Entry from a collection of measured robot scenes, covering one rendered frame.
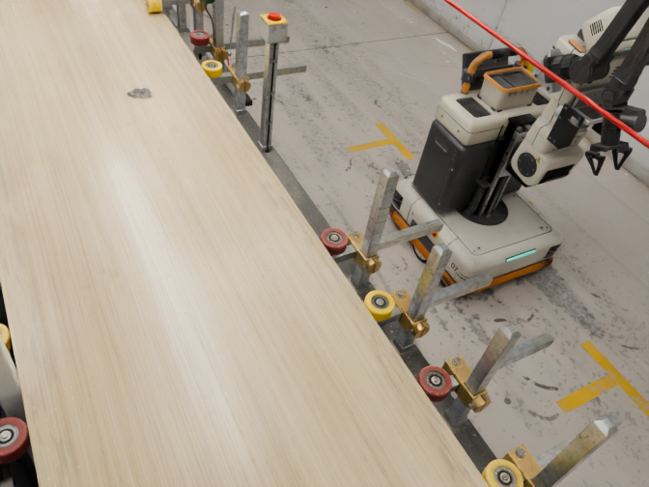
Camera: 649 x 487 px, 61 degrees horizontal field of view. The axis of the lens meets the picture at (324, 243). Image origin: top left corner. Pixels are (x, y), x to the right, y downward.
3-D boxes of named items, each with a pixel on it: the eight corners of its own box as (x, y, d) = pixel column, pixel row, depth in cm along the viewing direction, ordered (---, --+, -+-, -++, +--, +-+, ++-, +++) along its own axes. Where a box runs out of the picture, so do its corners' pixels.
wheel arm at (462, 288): (482, 279, 171) (487, 270, 168) (489, 287, 169) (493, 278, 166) (362, 324, 153) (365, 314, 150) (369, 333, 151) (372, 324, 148)
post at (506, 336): (447, 422, 154) (512, 320, 120) (455, 433, 152) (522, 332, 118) (437, 427, 153) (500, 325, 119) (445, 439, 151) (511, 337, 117)
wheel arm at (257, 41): (286, 41, 256) (286, 32, 253) (289, 44, 254) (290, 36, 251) (194, 51, 238) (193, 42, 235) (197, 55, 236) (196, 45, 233)
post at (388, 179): (359, 282, 179) (393, 164, 145) (365, 290, 177) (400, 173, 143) (351, 285, 178) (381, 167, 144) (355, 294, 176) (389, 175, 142)
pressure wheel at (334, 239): (337, 276, 164) (343, 249, 155) (312, 267, 165) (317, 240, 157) (345, 258, 169) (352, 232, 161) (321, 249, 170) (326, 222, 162)
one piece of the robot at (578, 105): (537, 133, 218) (562, 84, 202) (586, 122, 229) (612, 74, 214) (566, 157, 208) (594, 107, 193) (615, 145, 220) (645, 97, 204)
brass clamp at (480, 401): (456, 363, 146) (462, 353, 142) (489, 407, 138) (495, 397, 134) (437, 372, 143) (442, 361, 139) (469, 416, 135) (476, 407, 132)
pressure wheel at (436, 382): (428, 424, 135) (441, 400, 126) (401, 402, 138) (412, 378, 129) (445, 402, 139) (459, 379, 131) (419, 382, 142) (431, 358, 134)
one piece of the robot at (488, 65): (451, 106, 252) (453, 54, 243) (509, 96, 267) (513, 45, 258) (468, 109, 243) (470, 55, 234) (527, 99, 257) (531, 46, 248)
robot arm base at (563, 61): (567, 53, 195) (543, 57, 190) (587, 49, 188) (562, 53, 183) (569, 79, 197) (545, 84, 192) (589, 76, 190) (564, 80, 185)
